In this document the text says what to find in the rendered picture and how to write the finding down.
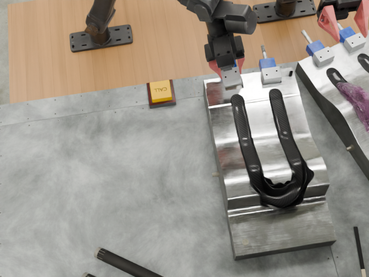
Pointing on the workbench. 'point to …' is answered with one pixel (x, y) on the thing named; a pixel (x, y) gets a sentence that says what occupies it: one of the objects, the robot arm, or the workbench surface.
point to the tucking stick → (359, 251)
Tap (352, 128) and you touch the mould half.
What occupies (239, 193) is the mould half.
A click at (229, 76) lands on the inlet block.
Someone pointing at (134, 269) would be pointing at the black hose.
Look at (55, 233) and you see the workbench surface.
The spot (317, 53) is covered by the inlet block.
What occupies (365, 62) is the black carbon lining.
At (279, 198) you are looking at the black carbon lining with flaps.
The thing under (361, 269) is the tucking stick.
